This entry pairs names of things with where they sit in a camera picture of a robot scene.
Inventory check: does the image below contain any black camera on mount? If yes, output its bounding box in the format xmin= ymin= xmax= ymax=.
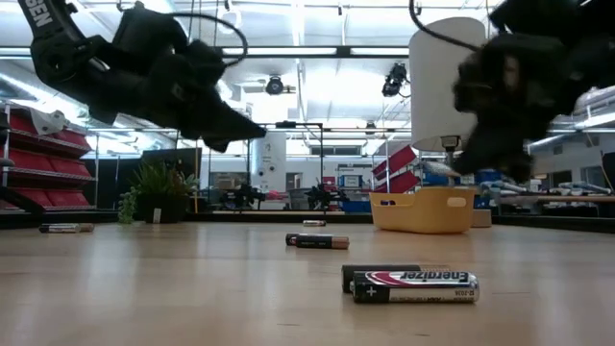
xmin=381 ymin=62 xmax=411 ymax=99

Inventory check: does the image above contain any black aluminium table frame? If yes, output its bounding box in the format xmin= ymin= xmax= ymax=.
xmin=0 ymin=210 xmax=615 ymax=235

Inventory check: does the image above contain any red bin storage rack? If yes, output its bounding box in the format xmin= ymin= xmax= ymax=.
xmin=0 ymin=103 xmax=97 ymax=215

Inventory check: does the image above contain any red tilted bin rack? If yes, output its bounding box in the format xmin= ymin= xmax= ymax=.
xmin=371 ymin=145 xmax=420 ymax=194

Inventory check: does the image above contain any white shade wooden base lamp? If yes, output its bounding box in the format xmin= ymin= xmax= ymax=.
xmin=407 ymin=16 xmax=494 ymax=229

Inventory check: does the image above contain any black overhead frame bar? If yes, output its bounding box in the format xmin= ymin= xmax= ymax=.
xmin=0 ymin=45 xmax=410 ymax=60

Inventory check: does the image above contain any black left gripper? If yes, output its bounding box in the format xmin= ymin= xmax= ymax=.
xmin=90 ymin=40 xmax=268 ymax=154

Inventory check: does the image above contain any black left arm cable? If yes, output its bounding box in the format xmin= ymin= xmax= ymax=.
xmin=167 ymin=12 xmax=250 ymax=68

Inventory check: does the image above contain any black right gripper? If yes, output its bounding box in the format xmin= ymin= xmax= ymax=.
xmin=453 ymin=36 xmax=578 ymax=185

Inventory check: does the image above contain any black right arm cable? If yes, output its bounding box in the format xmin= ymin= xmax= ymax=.
xmin=408 ymin=0 xmax=481 ymax=52

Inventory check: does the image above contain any potted green succulent plant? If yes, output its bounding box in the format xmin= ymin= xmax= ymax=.
xmin=117 ymin=160 xmax=201 ymax=226

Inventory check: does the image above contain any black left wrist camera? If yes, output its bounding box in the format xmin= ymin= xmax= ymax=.
xmin=112 ymin=2 xmax=191 ymax=62

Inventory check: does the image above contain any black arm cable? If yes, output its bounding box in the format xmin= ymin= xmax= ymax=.
xmin=408 ymin=0 xmax=481 ymax=52
xmin=167 ymin=12 xmax=250 ymax=68

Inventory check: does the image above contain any black round ceiling camera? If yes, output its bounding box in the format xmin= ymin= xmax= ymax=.
xmin=264 ymin=74 xmax=286 ymax=96

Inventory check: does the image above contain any background wooden workbench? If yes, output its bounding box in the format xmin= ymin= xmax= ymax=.
xmin=494 ymin=180 xmax=615 ymax=217

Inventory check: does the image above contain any white cylindrical tank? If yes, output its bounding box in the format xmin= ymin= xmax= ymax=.
xmin=249 ymin=131 xmax=288 ymax=193

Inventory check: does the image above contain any yellow plastic bin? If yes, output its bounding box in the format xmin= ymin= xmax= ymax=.
xmin=368 ymin=185 xmax=478 ymax=235

